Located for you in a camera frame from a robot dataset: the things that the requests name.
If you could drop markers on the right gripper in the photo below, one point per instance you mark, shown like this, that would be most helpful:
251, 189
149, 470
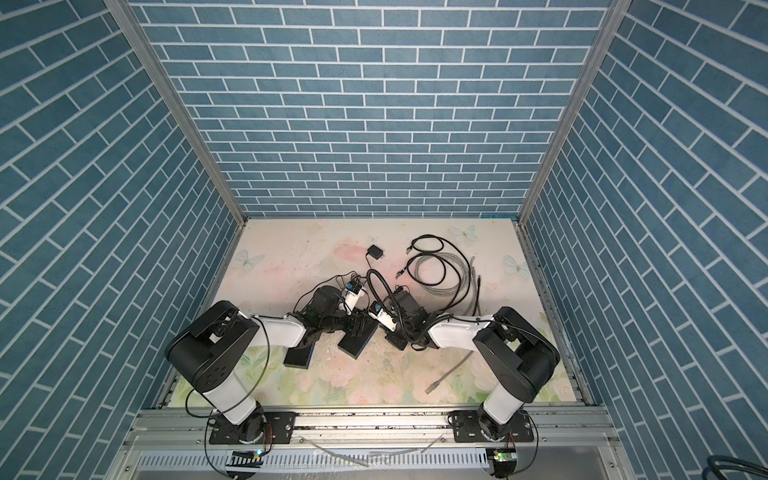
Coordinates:
394, 341

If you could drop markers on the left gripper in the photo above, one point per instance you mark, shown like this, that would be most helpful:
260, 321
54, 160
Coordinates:
356, 323

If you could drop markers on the black network switch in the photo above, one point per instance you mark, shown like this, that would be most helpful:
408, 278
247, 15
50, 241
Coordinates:
353, 344

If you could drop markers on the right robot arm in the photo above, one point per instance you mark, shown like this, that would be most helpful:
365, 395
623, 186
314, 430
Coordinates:
520, 357

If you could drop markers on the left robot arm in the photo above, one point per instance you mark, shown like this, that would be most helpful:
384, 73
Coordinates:
207, 352

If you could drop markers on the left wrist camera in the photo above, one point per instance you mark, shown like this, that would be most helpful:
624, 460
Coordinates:
351, 294

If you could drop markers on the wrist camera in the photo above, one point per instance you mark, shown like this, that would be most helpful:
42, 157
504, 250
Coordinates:
380, 314
351, 294

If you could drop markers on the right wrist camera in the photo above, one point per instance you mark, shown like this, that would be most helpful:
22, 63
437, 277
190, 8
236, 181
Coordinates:
380, 314

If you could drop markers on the long black switch box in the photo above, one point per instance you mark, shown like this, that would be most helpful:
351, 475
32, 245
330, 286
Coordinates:
299, 357

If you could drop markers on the black wall plug adapter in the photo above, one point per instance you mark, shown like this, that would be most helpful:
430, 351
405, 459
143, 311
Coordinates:
374, 252

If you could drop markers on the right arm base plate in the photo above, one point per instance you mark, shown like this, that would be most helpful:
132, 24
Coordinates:
474, 426

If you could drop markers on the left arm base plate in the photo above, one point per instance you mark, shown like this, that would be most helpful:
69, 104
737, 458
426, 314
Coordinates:
265, 428

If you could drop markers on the aluminium front rail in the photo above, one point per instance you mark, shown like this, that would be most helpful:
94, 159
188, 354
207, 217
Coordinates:
569, 424

